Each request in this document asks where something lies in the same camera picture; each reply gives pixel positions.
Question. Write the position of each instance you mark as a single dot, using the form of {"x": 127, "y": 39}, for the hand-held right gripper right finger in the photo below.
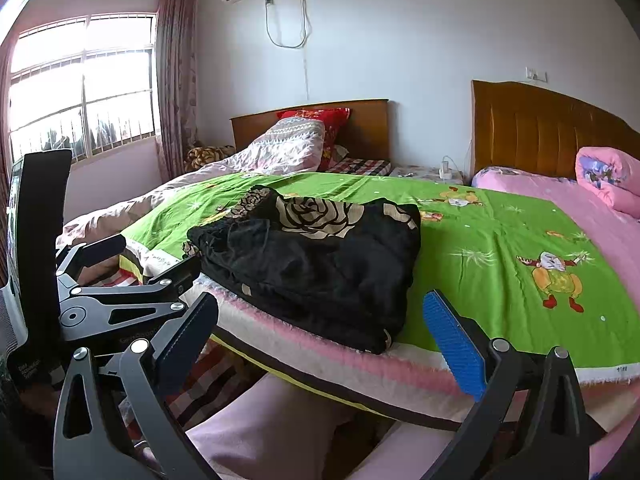
{"x": 452, "y": 345}

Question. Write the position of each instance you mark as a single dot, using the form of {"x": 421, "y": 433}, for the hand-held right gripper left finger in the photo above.
{"x": 187, "y": 345}

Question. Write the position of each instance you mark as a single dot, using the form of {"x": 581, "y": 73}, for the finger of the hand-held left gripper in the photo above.
{"x": 95, "y": 255}
{"x": 165, "y": 285}

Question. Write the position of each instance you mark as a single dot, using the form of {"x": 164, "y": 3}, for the black rose print pants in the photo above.
{"x": 310, "y": 270}

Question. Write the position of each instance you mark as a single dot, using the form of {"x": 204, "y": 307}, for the green cartoon print cloth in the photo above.
{"x": 475, "y": 260}

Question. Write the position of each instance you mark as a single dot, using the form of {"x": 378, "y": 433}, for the person's left leg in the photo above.
{"x": 265, "y": 425}

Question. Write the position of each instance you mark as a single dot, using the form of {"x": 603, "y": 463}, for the person's leg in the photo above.
{"x": 265, "y": 425}
{"x": 400, "y": 455}

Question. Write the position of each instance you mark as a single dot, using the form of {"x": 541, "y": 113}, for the person's right leg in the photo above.
{"x": 400, "y": 455}

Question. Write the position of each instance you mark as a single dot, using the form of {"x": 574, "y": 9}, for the tiger print plush blanket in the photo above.
{"x": 205, "y": 157}

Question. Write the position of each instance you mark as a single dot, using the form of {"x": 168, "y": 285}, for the barred window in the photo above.
{"x": 85, "y": 85}

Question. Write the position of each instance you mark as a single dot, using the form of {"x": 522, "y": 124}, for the white charger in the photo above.
{"x": 446, "y": 170}

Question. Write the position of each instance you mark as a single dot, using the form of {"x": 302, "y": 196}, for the floral covered nightstand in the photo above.
{"x": 420, "y": 172}

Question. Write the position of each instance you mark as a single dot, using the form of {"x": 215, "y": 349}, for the light pink patterned quilt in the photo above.
{"x": 285, "y": 147}

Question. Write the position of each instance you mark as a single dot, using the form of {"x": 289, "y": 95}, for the pink patterned curtain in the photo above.
{"x": 175, "y": 85}

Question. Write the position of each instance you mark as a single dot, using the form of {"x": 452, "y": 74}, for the pink bed sheet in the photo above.
{"x": 590, "y": 205}

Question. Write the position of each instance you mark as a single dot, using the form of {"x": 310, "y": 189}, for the folded pink floral quilt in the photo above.
{"x": 610, "y": 177}

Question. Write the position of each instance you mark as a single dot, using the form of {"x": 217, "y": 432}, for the plain wooden headboard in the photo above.
{"x": 367, "y": 130}

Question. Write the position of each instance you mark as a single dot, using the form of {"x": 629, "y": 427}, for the right wooden headboard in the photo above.
{"x": 540, "y": 130}

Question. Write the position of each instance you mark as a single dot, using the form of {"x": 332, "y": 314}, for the red floral pillow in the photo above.
{"x": 335, "y": 120}

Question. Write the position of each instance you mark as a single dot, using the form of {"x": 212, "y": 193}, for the white wall socket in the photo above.
{"x": 536, "y": 74}

